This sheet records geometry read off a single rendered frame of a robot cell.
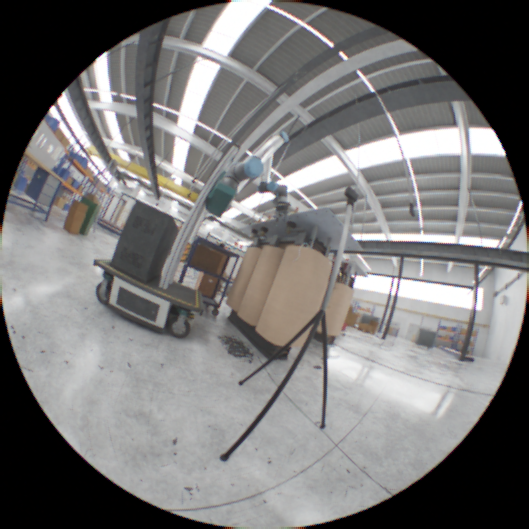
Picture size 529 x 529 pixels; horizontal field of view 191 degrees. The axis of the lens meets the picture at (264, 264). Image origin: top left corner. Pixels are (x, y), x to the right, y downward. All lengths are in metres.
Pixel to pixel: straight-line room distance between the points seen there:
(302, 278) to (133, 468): 1.49
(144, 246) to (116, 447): 1.12
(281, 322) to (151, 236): 1.20
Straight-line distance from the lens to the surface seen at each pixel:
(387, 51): 7.86
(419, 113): 10.59
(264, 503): 0.69
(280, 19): 10.15
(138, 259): 1.23
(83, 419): 0.73
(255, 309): 1.68
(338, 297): 2.94
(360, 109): 4.37
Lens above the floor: 0.63
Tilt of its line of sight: 8 degrees up
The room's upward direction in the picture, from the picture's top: 21 degrees clockwise
